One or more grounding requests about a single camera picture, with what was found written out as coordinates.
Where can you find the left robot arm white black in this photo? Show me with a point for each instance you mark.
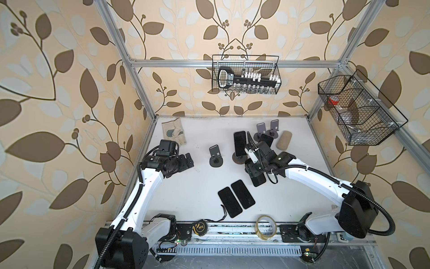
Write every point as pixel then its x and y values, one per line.
pixel 126 243

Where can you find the right wire basket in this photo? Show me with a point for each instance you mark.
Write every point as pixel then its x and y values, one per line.
pixel 365 115

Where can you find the beige oval sponge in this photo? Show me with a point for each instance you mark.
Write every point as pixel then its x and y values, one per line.
pixel 284 140

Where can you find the grey phone stand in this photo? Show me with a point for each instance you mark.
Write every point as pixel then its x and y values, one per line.
pixel 261 129

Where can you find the wire basket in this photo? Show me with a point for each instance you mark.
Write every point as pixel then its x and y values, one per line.
pixel 365 115
pixel 263 64

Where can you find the beige work glove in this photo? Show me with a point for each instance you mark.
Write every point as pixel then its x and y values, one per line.
pixel 173 131

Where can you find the back wire basket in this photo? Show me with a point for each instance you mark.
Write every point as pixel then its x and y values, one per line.
pixel 263 64

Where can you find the black yellow tape measure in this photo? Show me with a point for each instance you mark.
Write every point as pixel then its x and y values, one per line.
pixel 200 227

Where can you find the dark grey back stand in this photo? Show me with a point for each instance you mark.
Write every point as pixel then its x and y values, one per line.
pixel 216 159

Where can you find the aluminium front rail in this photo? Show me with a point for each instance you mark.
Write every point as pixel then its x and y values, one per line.
pixel 244 233

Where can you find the black tool in basket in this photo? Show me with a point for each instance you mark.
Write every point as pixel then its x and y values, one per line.
pixel 226 79

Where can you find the phone with green case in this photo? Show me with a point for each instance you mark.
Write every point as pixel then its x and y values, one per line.
pixel 242 193

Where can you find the phone with purple case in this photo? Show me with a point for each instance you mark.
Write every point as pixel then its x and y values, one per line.
pixel 229 200

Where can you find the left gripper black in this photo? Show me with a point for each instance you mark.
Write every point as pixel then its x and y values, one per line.
pixel 183 165

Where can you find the black phone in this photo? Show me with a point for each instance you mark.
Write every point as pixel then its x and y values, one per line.
pixel 258 180
pixel 267 139
pixel 240 142

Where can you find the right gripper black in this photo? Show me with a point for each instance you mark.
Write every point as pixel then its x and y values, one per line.
pixel 249 166

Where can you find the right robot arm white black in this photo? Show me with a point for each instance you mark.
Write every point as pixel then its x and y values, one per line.
pixel 356 212

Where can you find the clear tape roll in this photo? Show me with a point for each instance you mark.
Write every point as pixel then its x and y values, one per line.
pixel 265 227

